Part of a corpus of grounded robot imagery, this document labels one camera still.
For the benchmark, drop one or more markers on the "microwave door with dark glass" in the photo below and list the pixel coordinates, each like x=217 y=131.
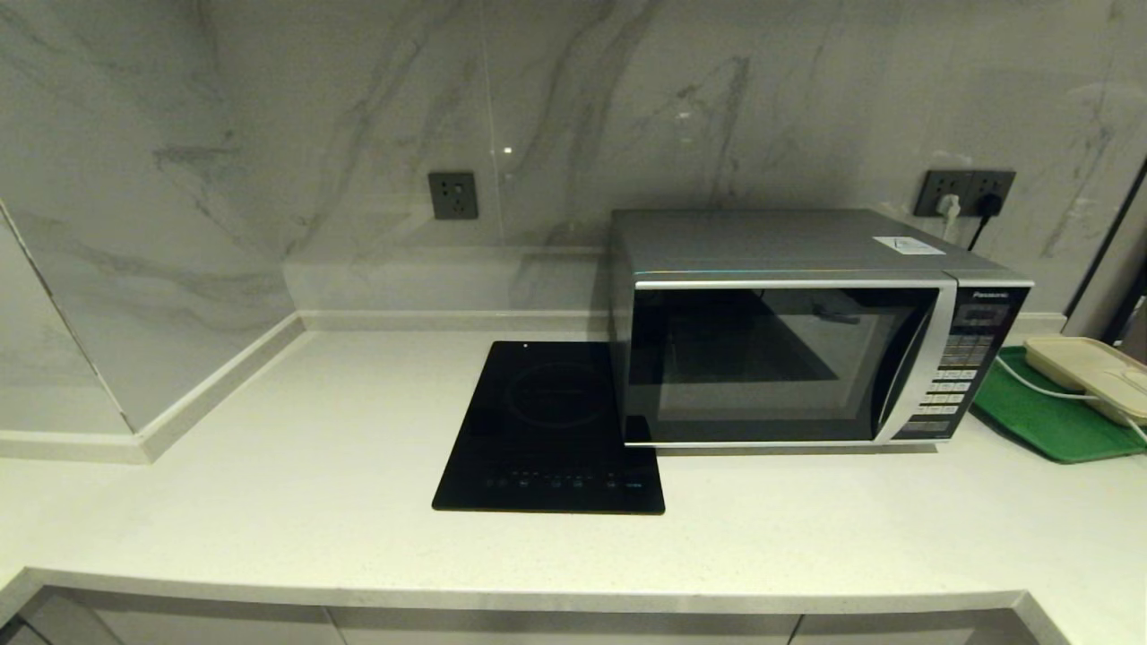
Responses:
x=762 y=358

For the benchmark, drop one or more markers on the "silver Panasonic microwave oven body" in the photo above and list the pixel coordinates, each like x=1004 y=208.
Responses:
x=762 y=237

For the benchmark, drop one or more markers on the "black induction cooktop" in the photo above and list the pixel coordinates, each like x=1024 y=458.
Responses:
x=538 y=430

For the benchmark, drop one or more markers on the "white label sticker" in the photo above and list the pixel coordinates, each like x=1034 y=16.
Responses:
x=908 y=245

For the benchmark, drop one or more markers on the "white power plug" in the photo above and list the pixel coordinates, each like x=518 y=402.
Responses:
x=950 y=208

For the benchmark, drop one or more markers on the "grey cabinet door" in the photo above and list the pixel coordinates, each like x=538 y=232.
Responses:
x=896 y=632

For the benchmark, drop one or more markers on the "green plastic tray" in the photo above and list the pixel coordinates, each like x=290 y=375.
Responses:
x=1048 y=421

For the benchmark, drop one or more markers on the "beige lidded box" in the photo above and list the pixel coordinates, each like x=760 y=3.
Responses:
x=1084 y=367

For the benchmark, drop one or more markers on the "grey corner cabinet panel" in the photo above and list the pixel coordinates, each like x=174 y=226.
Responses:
x=63 y=627

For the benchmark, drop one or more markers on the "grey single wall socket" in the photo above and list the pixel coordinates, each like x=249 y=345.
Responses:
x=452 y=195

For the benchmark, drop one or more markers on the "grey double wall socket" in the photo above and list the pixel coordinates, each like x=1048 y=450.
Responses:
x=932 y=184

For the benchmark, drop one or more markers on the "dark door frame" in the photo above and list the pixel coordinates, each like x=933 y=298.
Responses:
x=1120 y=313

